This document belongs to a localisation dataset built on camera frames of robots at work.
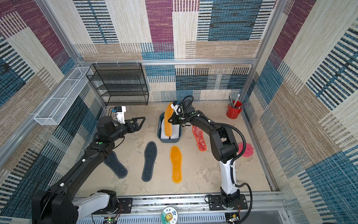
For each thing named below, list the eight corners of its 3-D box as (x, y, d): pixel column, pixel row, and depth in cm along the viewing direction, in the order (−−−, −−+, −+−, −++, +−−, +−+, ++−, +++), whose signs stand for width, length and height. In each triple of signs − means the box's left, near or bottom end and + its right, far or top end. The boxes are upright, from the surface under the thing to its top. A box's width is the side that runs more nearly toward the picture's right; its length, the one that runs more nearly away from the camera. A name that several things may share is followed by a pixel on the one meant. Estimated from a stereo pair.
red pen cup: (227, 118, 112) (231, 108, 103) (225, 111, 117) (229, 100, 108) (238, 118, 112) (243, 108, 103) (236, 111, 117) (240, 100, 108)
